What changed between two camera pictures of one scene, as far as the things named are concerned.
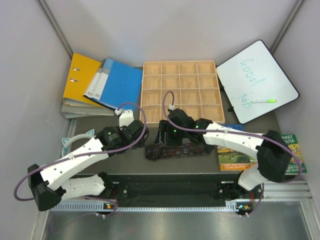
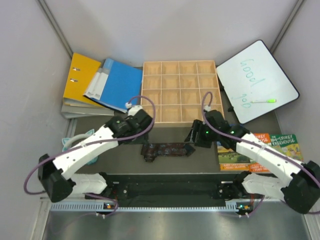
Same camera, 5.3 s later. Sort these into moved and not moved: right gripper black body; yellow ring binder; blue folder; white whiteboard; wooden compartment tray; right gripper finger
Moved: right gripper finger; right gripper black body
Not moved: wooden compartment tray; blue folder; yellow ring binder; white whiteboard
